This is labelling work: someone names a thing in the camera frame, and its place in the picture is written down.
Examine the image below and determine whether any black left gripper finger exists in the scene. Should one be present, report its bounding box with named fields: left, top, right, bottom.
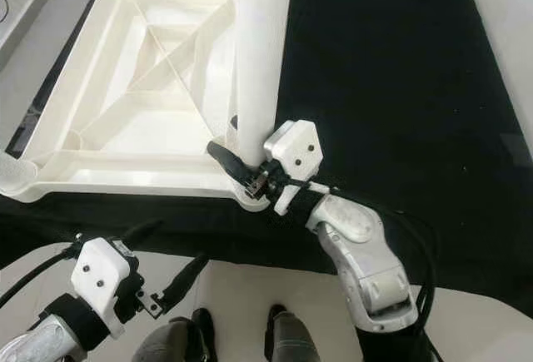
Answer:
left=121, top=218, right=163, bottom=250
left=162, top=254, right=211, bottom=313

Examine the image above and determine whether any black tablecloth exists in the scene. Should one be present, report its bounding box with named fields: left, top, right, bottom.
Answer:
left=0, top=0, right=533, bottom=298

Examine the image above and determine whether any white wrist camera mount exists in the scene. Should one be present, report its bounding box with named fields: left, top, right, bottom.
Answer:
left=68, top=237, right=134, bottom=324
left=262, top=119, right=326, bottom=217

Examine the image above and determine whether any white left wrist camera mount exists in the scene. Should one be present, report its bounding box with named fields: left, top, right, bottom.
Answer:
left=68, top=237, right=134, bottom=324

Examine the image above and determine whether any white plastic children table top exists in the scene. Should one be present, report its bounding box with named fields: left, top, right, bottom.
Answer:
left=0, top=0, right=272, bottom=213

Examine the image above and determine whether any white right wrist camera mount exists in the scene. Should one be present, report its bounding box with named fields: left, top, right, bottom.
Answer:
left=262, top=119, right=326, bottom=217

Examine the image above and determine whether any grey robot right leg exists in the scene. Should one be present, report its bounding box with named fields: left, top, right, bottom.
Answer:
left=264, top=304, right=327, bottom=362

